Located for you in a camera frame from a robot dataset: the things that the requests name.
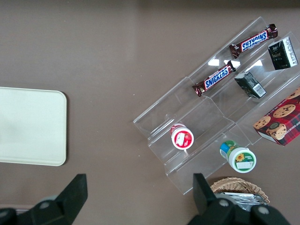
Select Snickers chocolate bar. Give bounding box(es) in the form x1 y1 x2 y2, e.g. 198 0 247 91
192 60 237 98
229 23 279 59

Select red plaid cookie box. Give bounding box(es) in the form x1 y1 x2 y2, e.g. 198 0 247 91
253 86 300 147

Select silver foil packs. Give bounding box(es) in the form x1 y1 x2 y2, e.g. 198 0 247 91
217 191 268 211

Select clear acrylic stepped stand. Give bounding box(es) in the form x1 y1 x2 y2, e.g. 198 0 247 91
133 16 300 196

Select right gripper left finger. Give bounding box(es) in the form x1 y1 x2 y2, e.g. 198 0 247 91
0 173 88 225

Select red lid yogurt cup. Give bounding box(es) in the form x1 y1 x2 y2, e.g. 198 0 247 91
170 123 195 150

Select light wicker basket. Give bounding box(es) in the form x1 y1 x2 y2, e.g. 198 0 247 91
209 177 270 205

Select green lid yogurt cup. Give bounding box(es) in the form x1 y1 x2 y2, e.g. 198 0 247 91
219 140 257 174

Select small black drink carton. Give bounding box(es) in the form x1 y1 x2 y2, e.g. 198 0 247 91
234 72 268 99
267 37 299 71

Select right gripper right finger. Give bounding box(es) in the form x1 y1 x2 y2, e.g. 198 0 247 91
187 173 292 225

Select cream plastic tray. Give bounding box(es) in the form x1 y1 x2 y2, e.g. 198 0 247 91
0 86 68 167

